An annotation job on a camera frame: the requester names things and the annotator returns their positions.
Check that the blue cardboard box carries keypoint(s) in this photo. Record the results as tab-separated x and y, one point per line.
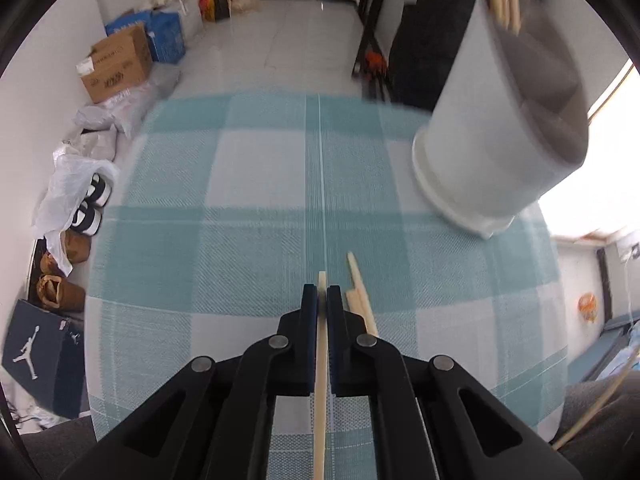
167	37
127	21

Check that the clear plastic bags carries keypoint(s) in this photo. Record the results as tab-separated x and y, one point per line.
135	100

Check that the grey white utensil holder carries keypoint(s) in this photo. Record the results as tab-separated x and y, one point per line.
475	135

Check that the orange round bag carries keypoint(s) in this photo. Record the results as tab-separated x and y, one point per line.
587	308

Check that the teal plaid tablecloth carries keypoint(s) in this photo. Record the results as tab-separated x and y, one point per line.
200	185

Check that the navy shopping bag white figure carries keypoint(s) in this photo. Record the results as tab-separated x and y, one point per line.
35	350

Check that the brown cardboard box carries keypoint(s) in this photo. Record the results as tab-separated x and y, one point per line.
117	65

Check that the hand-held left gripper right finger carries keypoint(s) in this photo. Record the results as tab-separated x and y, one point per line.
336	325

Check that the bright window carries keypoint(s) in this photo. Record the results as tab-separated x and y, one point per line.
590	200

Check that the black white slipper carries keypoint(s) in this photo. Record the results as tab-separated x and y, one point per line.
101	189
87	219

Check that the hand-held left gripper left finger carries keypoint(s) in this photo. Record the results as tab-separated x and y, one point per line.
310	320

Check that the brown paper bag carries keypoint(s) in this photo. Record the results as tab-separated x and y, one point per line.
75	247
60	292

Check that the dark brown box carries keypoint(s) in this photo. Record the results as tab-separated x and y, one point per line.
223	4

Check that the crumpled white plastic bag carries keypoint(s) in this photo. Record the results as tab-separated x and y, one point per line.
65	190

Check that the red bag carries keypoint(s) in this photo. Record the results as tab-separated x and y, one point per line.
207	5

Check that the orange clamps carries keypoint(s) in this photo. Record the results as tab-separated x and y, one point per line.
376	62

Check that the black metal rack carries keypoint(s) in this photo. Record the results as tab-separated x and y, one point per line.
372	20

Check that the wooden chopstick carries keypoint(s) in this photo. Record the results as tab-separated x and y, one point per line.
361	295
351	300
595	406
321	420

